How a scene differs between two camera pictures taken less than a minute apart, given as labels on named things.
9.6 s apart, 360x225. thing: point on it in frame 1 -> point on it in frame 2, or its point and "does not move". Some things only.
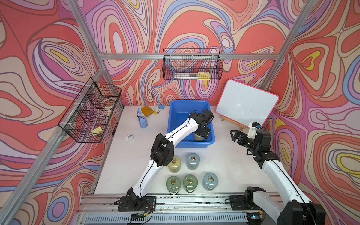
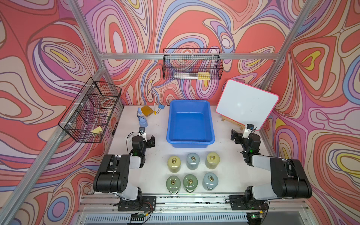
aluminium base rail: x=168 y=209 does not move
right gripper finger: x=236 y=134 does not move
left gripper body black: x=196 y=131 -> x=144 y=146
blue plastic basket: x=179 y=112 does not move
